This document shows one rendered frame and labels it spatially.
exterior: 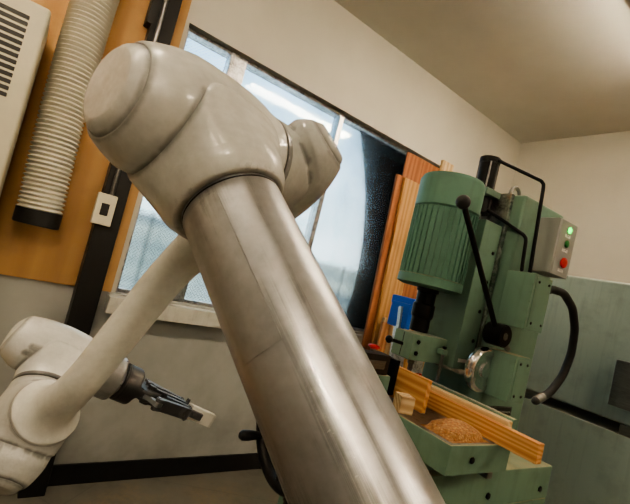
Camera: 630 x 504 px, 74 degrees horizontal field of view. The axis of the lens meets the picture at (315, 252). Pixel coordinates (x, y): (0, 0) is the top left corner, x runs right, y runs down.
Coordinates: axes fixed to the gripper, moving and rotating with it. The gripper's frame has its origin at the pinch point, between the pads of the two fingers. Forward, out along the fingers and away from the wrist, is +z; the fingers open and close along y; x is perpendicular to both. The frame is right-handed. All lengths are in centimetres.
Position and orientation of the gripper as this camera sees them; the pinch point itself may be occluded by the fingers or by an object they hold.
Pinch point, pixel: (199, 415)
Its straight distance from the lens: 105.1
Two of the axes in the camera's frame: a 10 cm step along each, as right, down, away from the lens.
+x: -5.0, 8.3, -2.4
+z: 6.8, 5.5, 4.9
